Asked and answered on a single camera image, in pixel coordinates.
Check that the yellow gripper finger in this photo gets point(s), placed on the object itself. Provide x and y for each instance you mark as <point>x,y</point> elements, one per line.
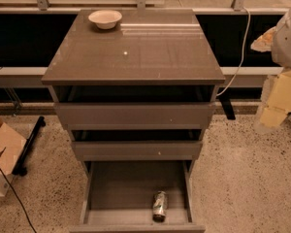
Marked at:
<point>275,103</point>
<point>265,41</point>

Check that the black bracket behind cabinet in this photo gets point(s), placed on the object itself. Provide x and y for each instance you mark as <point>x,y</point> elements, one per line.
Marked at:
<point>227,106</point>

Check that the green 7up can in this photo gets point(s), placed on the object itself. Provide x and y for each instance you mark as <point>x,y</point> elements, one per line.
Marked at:
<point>159,206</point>

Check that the white paper bowl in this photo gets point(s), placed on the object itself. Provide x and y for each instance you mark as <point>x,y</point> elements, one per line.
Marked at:
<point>105,19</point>

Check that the cardboard box left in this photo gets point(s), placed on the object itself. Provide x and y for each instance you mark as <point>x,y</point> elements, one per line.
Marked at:
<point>11,146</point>

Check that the grey open bottom drawer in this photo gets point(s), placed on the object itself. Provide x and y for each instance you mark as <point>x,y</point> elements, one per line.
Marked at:
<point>119,198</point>

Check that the black bar on floor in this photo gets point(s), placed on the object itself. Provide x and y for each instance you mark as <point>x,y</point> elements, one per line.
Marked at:
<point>19,168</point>

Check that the grey top drawer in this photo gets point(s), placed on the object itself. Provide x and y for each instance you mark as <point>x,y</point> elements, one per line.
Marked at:
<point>137,107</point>

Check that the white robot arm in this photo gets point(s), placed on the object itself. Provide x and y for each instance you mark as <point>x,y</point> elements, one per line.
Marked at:
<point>281,48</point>

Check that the grey middle drawer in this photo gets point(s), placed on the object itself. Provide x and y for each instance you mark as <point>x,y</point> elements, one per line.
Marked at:
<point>146,144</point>

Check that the grey drawer cabinet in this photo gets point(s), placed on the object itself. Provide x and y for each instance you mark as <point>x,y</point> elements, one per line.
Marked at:
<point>145,48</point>

